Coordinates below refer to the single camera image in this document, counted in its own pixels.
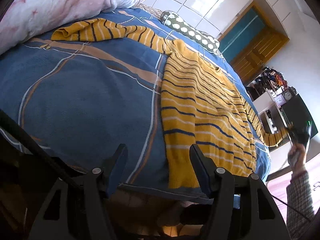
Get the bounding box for yellow striped knit sweater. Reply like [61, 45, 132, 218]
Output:
[52, 18, 288, 189]

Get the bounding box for right hand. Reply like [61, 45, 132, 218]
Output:
[288, 144, 306, 176]

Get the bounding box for wooden door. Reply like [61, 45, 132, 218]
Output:
[229, 27, 289, 86]

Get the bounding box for pink floral quilt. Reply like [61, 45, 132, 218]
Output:
[1, 0, 145, 53]

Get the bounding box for teal curtain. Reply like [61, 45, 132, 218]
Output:
[219, 8, 266, 63]

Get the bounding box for green white-dotted bolster pillow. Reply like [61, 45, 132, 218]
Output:
[160, 11, 220, 54]

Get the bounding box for white glossy wardrobe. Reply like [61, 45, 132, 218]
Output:
[144, 0, 312, 37]

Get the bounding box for white shelf unit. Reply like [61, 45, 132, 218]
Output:
[253, 91, 288, 134]

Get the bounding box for small desk clock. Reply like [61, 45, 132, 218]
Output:
[282, 89, 293, 102]

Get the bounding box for clothes pile on shelf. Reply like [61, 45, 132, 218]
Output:
[254, 67, 288, 93]

